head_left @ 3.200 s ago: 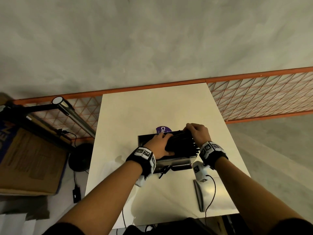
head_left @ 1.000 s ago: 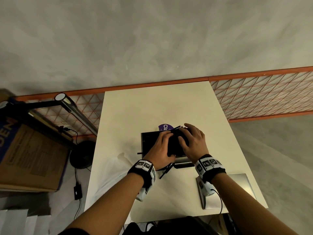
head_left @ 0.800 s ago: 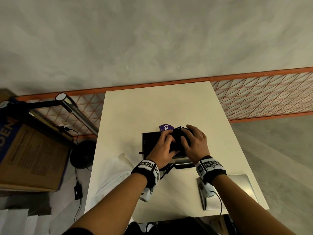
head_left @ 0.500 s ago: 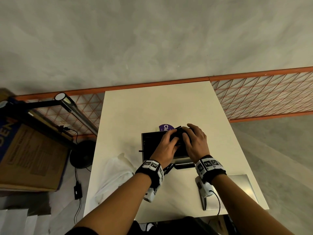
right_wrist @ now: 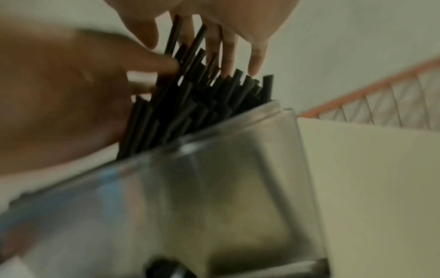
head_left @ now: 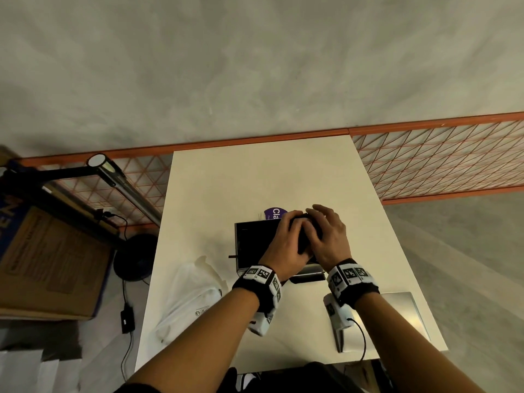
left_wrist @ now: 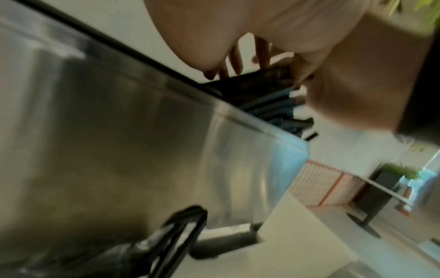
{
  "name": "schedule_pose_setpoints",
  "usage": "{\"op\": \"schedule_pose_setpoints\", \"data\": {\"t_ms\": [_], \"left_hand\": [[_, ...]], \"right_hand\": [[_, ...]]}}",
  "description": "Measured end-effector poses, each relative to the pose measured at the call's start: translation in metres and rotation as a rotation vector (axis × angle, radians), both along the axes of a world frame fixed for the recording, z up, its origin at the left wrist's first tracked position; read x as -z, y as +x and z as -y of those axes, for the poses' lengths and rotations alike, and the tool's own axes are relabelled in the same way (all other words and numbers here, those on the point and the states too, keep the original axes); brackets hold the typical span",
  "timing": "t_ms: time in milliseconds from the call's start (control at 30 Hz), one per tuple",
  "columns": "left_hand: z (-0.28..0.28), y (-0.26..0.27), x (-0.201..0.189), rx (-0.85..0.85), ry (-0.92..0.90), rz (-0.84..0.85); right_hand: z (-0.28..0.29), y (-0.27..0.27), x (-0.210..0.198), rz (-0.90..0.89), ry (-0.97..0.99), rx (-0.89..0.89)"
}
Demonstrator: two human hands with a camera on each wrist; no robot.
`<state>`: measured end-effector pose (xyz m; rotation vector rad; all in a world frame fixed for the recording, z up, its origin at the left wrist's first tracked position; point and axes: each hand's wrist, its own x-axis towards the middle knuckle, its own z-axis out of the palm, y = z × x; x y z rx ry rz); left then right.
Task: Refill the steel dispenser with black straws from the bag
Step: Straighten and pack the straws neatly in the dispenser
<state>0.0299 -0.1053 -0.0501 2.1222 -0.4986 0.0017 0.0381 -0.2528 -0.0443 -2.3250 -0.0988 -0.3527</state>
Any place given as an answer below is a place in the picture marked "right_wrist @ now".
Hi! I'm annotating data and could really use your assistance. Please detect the bunch of black straws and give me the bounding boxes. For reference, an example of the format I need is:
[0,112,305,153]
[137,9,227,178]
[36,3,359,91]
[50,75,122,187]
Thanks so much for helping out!
[116,15,274,161]

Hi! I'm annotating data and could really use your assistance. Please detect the shiny steel container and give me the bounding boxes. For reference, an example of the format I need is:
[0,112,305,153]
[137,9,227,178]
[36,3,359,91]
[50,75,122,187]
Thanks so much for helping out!
[0,100,331,278]

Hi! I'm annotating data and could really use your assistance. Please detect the black round knob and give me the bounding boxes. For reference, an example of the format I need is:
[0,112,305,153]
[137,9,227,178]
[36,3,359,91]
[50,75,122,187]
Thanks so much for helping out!
[144,257,194,278]

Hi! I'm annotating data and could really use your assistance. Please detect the person's left hand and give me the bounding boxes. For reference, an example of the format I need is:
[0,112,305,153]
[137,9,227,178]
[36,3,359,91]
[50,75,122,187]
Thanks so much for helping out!
[103,0,301,77]

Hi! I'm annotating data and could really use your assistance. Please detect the person's right hand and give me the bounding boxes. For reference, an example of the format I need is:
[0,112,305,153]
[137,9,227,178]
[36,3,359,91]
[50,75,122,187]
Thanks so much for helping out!
[0,20,181,181]

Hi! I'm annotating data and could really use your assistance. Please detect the orange-framed wire rack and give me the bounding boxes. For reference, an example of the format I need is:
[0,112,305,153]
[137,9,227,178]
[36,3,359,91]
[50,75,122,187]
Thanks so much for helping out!
[297,54,440,129]

